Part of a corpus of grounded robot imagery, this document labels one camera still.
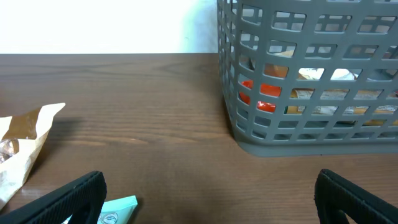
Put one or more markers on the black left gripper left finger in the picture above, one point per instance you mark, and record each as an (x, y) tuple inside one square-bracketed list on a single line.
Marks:
[(79, 201)]

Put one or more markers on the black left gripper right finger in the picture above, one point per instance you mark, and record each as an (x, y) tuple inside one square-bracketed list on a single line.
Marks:
[(336, 199)]

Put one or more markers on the orange spaghetti packet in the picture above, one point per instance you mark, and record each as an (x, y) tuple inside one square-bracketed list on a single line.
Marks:
[(326, 104)]

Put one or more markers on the beige rice bag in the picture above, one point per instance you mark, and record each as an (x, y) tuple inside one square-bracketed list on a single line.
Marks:
[(340, 74)]

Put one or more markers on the teal snack packet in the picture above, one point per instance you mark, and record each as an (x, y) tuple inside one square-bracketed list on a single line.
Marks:
[(117, 211)]

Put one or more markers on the beige nut snack bag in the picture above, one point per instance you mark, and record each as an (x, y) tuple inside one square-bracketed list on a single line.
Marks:
[(22, 138)]

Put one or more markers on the grey plastic basket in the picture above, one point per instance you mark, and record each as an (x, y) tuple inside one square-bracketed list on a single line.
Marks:
[(358, 35)]

